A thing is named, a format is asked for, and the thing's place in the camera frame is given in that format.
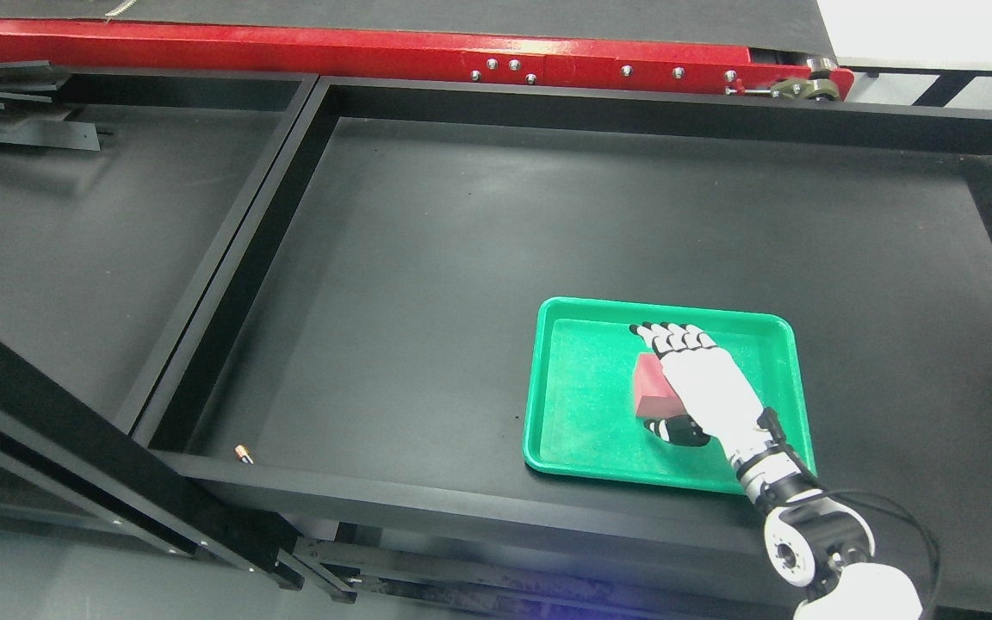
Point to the black metal left shelf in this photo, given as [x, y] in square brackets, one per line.
[120, 229]

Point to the black metal shelf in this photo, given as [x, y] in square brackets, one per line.
[365, 347]
[120, 229]

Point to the black metal right shelf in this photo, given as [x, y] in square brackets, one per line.
[365, 347]

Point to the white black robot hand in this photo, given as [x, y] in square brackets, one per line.
[715, 393]

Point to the red conveyor frame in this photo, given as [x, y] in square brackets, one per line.
[664, 67]

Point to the green plastic tray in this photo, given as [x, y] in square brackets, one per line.
[579, 416]

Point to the pink foam block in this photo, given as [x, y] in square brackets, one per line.
[653, 395]

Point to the small copper screw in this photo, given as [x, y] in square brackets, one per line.
[243, 454]

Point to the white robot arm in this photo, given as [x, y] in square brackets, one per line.
[815, 542]

